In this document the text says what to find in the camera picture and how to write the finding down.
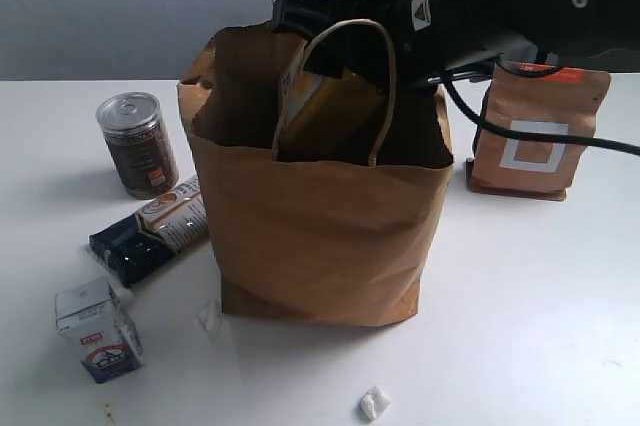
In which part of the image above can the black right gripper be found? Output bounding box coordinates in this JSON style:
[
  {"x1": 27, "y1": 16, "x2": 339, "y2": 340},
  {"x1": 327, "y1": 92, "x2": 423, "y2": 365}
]
[{"x1": 353, "y1": 0, "x2": 639, "y2": 84}]

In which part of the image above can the yellow grain plastic jar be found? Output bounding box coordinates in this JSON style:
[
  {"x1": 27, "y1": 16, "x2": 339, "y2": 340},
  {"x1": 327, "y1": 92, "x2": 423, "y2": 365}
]
[{"x1": 276, "y1": 44, "x2": 388, "y2": 159}]

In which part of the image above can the brown paper bag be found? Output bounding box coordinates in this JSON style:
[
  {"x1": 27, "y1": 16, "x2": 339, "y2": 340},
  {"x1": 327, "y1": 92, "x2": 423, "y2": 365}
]
[{"x1": 177, "y1": 22, "x2": 453, "y2": 327}]

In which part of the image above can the white paper scrap near bag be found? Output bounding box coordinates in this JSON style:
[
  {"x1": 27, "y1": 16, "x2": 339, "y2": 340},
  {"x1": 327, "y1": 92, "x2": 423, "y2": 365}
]
[{"x1": 196, "y1": 299, "x2": 222, "y2": 341}]

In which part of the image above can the brown stand-up pouch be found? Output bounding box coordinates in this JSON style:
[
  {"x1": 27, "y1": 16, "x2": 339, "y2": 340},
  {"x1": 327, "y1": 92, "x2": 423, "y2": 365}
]
[{"x1": 465, "y1": 68, "x2": 611, "y2": 201}]

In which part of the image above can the dark tin can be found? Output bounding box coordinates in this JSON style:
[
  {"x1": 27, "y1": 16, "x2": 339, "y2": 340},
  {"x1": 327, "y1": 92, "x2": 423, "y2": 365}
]
[{"x1": 95, "y1": 92, "x2": 179, "y2": 200}]

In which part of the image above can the dark blue snack packet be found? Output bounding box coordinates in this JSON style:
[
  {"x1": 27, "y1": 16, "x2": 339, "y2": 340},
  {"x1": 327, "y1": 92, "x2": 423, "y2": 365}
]
[{"x1": 89, "y1": 175, "x2": 208, "y2": 287}]

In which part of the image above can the white paper scrap front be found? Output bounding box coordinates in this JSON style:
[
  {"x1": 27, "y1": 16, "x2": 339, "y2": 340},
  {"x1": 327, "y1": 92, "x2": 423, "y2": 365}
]
[{"x1": 358, "y1": 385, "x2": 391, "y2": 422}]

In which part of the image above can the small blue milk carton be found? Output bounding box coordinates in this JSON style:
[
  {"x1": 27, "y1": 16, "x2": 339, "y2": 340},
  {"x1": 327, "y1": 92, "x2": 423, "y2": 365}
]
[{"x1": 55, "y1": 277, "x2": 144, "y2": 384}]

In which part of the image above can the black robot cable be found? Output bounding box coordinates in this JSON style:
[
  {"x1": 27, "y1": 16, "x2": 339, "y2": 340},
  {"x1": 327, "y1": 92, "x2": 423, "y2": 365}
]
[{"x1": 367, "y1": 0, "x2": 640, "y2": 157}]

